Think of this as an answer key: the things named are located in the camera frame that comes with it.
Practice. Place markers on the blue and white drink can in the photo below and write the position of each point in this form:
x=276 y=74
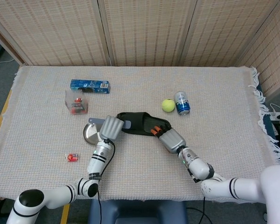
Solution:
x=182 y=102

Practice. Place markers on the clear plastic toy box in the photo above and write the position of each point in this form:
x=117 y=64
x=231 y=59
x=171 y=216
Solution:
x=75 y=102

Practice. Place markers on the yellow tennis ball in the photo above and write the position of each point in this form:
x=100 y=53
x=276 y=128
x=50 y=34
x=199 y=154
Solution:
x=168 y=105

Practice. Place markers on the blue cookie box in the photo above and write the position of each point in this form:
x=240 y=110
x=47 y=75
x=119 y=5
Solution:
x=89 y=86

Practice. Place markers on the white power strip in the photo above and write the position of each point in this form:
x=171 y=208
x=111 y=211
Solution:
x=276 y=114

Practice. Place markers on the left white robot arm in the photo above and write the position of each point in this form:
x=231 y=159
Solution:
x=60 y=191

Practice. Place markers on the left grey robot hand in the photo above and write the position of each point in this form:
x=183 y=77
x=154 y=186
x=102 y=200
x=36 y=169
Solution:
x=110 y=128

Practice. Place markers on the woven bamboo folding screen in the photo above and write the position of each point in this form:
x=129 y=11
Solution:
x=140 y=30

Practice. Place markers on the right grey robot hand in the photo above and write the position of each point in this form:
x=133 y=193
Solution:
x=171 y=140

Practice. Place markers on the round stainless steel plate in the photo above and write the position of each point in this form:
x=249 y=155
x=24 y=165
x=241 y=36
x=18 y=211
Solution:
x=89 y=135

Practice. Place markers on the beige woven tablecloth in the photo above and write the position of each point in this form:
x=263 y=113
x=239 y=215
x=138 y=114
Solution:
x=140 y=93

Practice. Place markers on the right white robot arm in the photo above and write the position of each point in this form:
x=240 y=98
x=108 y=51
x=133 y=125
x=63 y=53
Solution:
x=224 y=177

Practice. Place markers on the small red snack packet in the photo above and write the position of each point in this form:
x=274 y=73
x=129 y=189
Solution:
x=72 y=157

